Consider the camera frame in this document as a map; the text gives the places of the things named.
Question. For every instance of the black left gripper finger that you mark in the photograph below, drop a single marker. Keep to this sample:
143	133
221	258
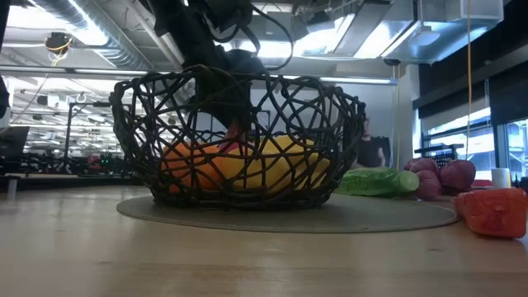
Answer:
220	113
243	117

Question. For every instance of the orange-yellow lemon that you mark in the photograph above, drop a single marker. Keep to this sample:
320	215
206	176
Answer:
239	169

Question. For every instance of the orange fruit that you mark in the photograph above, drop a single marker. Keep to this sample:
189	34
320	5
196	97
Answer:
185	165

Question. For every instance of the yellow banana bunch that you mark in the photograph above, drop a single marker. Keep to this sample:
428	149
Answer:
288	165

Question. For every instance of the green romaine lettuce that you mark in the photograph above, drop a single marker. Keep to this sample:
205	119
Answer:
383	181

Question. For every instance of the large purple fruit bunch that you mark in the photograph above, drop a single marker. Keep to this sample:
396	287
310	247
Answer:
458	175

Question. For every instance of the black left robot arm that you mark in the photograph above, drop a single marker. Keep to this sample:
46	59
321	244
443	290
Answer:
181	29

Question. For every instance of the dark woven wicker basket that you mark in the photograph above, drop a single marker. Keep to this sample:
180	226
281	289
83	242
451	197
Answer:
247	200

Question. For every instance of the grey round placemat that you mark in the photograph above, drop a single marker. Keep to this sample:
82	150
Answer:
309	220

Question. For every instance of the person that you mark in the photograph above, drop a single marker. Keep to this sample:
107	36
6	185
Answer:
369	152

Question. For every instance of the black plastic crate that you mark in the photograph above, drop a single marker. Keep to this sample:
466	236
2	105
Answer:
443	156

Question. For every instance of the dark monitor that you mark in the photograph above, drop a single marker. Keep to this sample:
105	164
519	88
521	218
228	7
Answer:
14	142

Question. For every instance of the red bin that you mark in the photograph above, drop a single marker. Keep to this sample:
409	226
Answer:
482	183

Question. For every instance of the white paper cup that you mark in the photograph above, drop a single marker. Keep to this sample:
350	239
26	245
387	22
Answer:
501	178

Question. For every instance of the wide silver ventilation duct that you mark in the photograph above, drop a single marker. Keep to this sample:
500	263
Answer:
103	37

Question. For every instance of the black metal stand frame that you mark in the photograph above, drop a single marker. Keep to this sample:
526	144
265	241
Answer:
68	132

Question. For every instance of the small silver post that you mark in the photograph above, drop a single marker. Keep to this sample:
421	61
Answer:
11	189

